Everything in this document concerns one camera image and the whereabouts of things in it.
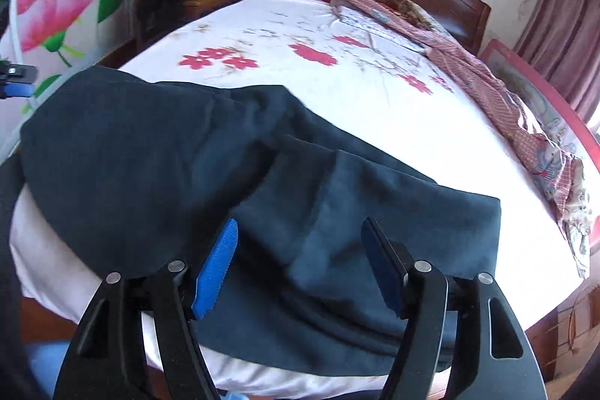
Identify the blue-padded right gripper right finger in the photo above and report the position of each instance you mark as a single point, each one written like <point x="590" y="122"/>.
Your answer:
<point x="492" y="356"/>

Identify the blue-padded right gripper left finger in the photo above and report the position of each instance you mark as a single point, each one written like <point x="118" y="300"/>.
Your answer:
<point x="106" y="358"/>

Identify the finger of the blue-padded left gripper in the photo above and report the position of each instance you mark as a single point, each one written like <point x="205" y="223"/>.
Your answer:
<point x="10" y="72"/>
<point x="10" y="89"/>

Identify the dark navy sweatpants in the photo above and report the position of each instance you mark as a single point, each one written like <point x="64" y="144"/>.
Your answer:
<point x="131" y="175"/>

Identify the floral wardrobe door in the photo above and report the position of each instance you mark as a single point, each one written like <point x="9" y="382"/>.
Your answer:
<point x="60" y="38"/>

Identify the red patterned quilt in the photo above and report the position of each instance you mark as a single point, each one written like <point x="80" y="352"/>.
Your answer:
<point x="557" y="173"/>

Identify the pink framed board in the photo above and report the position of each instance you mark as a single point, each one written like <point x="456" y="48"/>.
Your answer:
<point x="553" y="113"/>

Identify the white floral bed sheet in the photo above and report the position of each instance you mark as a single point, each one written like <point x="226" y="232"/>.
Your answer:
<point x="369" y="82"/>

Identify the mauve window curtain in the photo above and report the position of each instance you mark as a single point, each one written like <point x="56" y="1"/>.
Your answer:
<point x="561" y="43"/>

